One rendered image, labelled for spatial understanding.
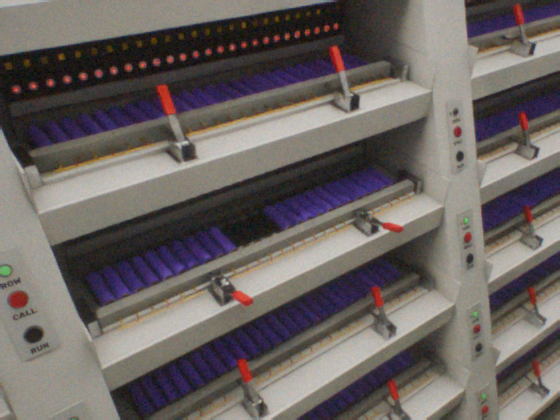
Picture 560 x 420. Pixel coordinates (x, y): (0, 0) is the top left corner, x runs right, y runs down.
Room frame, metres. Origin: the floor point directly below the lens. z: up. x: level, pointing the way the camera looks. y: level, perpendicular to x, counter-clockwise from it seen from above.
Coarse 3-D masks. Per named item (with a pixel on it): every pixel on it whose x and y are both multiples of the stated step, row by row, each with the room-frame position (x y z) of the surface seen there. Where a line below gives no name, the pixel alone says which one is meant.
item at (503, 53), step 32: (480, 0) 1.21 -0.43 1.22; (512, 0) 1.26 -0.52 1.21; (544, 0) 1.31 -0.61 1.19; (480, 32) 1.11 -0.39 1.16; (512, 32) 1.10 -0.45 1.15; (544, 32) 1.17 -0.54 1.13; (480, 64) 0.99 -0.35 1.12; (512, 64) 1.00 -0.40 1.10; (544, 64) 1.06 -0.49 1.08; (480, 96) 0.97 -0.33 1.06
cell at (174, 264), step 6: (162, 246) 0.75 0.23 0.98; (162, 252) 0.74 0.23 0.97; (168, 252) 0.73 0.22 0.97; (162, 258) 0.73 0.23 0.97; (168, 258) 0.72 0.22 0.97; (174, 258) 0.72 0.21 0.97; (168, 264) 0.72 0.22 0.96; (174, 264) 0.71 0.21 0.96; (180, 264) 0.71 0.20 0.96; (174, 270) 0.70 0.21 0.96; (180, 270) 0.70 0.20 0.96
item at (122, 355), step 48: (384, 144) 0.99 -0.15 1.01; (240, 192) 0.86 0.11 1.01; (432, 192) 0.90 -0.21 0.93; (96, 240) 0.74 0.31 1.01; (336, 240) 0.79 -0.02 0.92; (384, 240) 0.81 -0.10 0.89; (240, 288) 0.69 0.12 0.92; (288, 288) 0.71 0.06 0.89; (96, 336) 0.60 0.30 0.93; (144, 336) 0.61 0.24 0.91; (192, 336) 0.63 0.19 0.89
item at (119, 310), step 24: (384, 192) 0.88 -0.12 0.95; (408, 192) 0.90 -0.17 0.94; (336, 216) 0.81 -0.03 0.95; (264, 240) 0.75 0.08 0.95; (288, 240) 0.76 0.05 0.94; (216, 264) 0.70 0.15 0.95; (240, 264) 0.72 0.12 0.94; (264, 264) 0.72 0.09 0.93; (168, 288) 0.66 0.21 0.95; (192, 288) 0.68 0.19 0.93; (96, 312) 0.62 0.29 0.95; (120, 312) 0.62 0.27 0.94
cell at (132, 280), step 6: (120, 264) 0.71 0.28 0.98; (126, 264) 0.71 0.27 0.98; (120, 270) 0.70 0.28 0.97; (126, 270) 0.70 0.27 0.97; (132, 270) 0.70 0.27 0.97; (126, 276) 0.69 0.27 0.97; (132, 276) 0.69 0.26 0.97; (126, 282) 0.68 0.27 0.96; (132, 282) 0.68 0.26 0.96; (138, 282) 0.67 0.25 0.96; (132, 288) 0.67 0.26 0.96; (138, 288) 0.67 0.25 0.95
